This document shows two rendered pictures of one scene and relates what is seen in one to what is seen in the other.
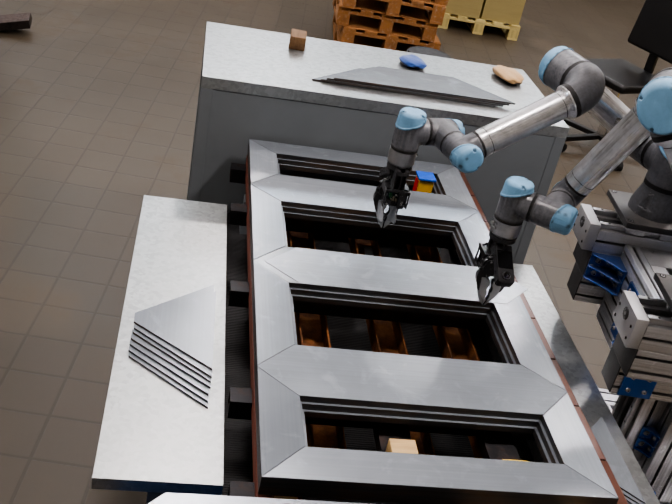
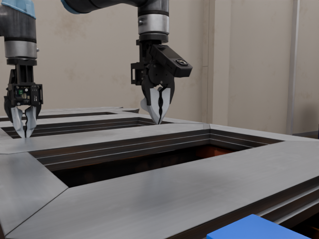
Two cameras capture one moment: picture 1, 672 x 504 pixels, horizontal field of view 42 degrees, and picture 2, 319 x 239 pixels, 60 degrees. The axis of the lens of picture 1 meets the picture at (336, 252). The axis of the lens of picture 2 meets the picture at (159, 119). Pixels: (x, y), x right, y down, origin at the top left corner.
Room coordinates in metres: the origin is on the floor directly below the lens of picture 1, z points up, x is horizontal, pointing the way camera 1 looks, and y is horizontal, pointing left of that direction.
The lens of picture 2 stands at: (2.86, -0.39, 1.00)
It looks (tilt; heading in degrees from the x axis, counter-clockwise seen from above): 7 degrees down; 155
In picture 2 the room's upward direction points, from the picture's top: straight up
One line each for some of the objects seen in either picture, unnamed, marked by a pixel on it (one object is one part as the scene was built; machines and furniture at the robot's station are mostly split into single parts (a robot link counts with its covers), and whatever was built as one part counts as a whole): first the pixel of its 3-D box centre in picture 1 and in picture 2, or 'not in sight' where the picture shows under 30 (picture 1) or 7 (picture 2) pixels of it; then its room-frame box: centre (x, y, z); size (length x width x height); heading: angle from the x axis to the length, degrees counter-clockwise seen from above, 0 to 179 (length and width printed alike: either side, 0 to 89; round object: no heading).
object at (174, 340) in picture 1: (172, 338); not in sight; (1.71, 0.34, 0.77); 0.45 x 0.20 x 0.04; 12
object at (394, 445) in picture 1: (402, 453); not in sight; (1.45, -0.23, 0.79); 0.06 x 0.05 x 0.04; 102
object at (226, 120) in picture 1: (360, 236); not in sight; (2.90, -0.08, 0.50); 1.30 x 0.04 x 1.01; 102
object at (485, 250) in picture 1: (496, 251); (23, 83); (2.05, -0.41, 1.01); 0.09 x 0.08 x 0.12; 12
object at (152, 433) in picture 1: (174, 314); not in sight; (1.86, 0.37, 0.73); 1.20 x 0.26 x 0.03; 12
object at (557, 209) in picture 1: (553, 212); not in sight; (2.03, -0.51, 1.17); 0.11 x 0.11 x 0.08; 69
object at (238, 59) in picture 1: (379, 77); not in sight; (3.18, -0.02, 1.03); 1.30 x 0.60 x 0.04; 102
